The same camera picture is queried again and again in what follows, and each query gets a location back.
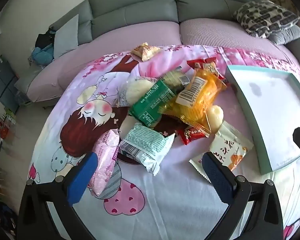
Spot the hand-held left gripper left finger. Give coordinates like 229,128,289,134
17,152,98,240

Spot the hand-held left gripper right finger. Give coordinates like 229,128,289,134
202,151,283,240

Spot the pink snack packet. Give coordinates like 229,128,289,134
89,129,120,197

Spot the white orange snack packet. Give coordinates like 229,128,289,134
189,121,254,180

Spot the small red snack packet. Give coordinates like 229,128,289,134
177,126,210,145

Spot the teal white cardboard box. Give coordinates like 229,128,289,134
226,65,300,175

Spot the white round sweet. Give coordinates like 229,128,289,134
206,105,224,133

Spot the white green snack packet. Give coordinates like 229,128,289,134
119,123,176,176

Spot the yellow cake packet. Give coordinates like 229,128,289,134
159,69,228,137

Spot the clear white bun packet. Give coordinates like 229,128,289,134
116,76,160,108

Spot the large red snack packet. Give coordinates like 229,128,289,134
187,57,231,87

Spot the pink printed blanket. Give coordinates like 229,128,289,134
30,44,300,240

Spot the red toy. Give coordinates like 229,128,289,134
0,107,17,150

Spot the round green cake packet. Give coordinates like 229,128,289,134
160,66,192,93

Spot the dark grey cabinet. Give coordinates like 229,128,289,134
0,55,19,113

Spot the black white patterned pillow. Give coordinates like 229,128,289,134
232,0,300,38

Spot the blue cloth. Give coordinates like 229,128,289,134
30,44,54,67

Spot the pink sofa cover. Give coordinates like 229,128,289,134
26,19,300,103

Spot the small beige snack packet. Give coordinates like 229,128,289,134
130,42,163,62

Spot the light grey pillow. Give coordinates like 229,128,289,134
52,14,80,59

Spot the black bag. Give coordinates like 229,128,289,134
34,27,57,49

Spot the grey sofa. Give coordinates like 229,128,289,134
14,0,300,105

